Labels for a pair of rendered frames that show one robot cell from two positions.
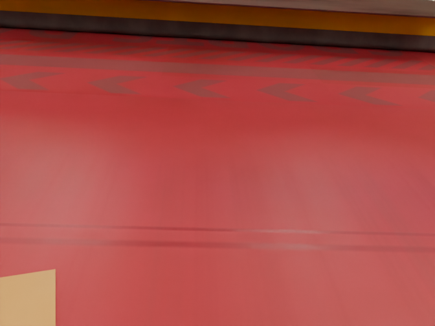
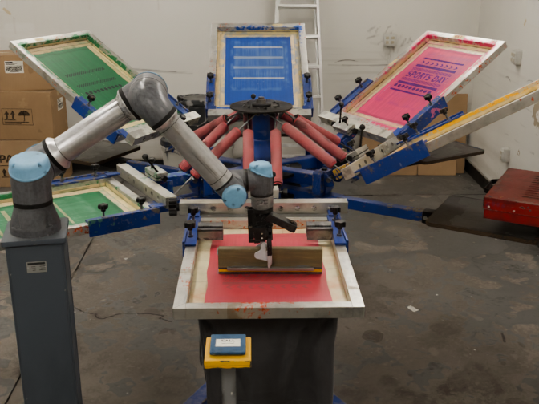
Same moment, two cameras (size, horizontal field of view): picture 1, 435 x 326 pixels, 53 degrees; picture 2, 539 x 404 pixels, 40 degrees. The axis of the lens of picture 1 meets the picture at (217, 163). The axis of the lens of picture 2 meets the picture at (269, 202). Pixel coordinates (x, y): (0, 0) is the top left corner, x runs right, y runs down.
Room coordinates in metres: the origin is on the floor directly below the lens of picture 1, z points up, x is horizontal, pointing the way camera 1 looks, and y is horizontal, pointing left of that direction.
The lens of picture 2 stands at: (-2.06, -0.08, 2.03)
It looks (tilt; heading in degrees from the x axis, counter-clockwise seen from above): 19 degrees down; 2
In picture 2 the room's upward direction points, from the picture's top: straight up
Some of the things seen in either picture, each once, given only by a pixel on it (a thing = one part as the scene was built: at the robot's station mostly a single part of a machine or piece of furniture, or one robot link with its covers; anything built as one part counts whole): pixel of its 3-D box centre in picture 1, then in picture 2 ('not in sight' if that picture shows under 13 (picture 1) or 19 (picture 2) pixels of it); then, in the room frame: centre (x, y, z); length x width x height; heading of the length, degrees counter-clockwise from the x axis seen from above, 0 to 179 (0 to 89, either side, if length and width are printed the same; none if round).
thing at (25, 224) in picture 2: not in sight; (34, 214); (0.04, 0.73, 1.25); 0.15 x 0.15 x 0.10
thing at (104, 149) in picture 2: not in sight; (151, 167); (1.69, 0.72, 0.91); 1.34 x 0.40 x 0.08; 64
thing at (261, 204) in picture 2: not in sight; (261, 201); (0.28, 0.05, 1.22); 0.08 x 0.08 x 0.05
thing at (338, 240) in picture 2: not in sight; (337, 234); (0.61, -0.22, 0.97); 0.30 x 0.05 x 0.07; 4
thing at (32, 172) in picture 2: not in sight; (30, 176); (0.04, 0.73, 1.37); 0.13 x 0.12 x 0.14; 9
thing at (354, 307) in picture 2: not in sight; (265, 260); (0.35, 0.04, 0.97); 0.79 x 0.58 x 0.04; 4
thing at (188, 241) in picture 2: not in sight; (192, 235); (0.57, 0.33, 0.97); 0.30 x 0.05 x 0.07; 4
